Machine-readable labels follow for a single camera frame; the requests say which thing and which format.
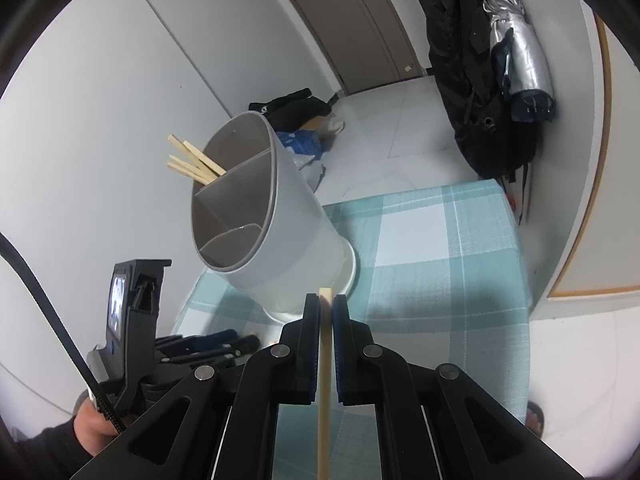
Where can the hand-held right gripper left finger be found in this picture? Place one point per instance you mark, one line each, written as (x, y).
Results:
(312, 355)

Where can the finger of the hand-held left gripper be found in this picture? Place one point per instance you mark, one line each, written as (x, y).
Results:
(200, 340)
(235, 352)

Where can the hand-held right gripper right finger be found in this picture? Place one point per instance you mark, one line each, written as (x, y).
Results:
(342, 355)

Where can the single wooden chopstick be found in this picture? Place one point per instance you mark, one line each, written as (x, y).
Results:
(324, 435)

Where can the grey divided utensil holder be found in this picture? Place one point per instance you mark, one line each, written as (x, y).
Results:
(300, 240)

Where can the bundle of wooden chopsticks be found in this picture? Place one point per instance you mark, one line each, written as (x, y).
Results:
(205, 158)

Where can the person's left forearm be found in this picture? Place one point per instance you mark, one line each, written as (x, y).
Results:
(45, 455)

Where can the person's left hand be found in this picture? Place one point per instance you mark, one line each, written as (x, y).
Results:
(92, 430)

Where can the teal plaid tablecloth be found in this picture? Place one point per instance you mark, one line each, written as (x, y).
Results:
(440, 270)

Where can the large grey parcel bag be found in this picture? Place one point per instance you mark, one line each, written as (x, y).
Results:
(314, 180)

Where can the small grey parcel bag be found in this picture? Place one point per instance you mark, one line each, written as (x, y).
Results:
(305, 161)

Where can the person's foot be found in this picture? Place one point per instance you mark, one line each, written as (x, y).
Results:
(535, 417)

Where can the blue cardboard box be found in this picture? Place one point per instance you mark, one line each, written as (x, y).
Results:
(300, 141)

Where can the brown cardboard box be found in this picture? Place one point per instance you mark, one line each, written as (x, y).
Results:
(315, 122)

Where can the black clothes pile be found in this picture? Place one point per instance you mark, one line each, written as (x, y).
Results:
(295, 110)

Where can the black backpack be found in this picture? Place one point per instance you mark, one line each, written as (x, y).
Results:
(465, 85)

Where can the white wardrobe with gold trim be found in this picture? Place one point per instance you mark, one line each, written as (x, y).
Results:
(615, 185)

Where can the grey-brown entrance door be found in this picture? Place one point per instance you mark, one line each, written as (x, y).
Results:
(340, 25)

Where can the silver folding umbrella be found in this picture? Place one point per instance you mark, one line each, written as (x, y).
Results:
(520, 60)

